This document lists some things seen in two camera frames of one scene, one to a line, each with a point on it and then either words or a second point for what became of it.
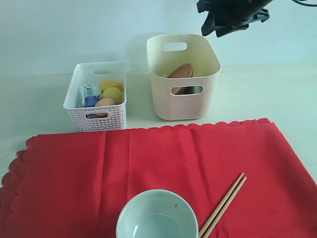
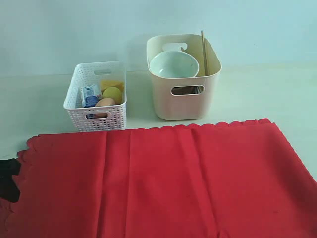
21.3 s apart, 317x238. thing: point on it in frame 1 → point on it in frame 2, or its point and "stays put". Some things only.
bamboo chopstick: (221, 205) → (183, 49)
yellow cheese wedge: (106, 84) stays put
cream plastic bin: (165, 52) stays put
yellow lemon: (113, 92) stays put
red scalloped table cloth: (75, 184) stays put
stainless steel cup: (197, 89) stays put
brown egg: (105, 101) stays put
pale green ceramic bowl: (157, 213) → (174, 64)
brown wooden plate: (183, 71) → (192, 89)
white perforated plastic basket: (87, 73) stays put
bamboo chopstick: (225, 207) → (204, 54)
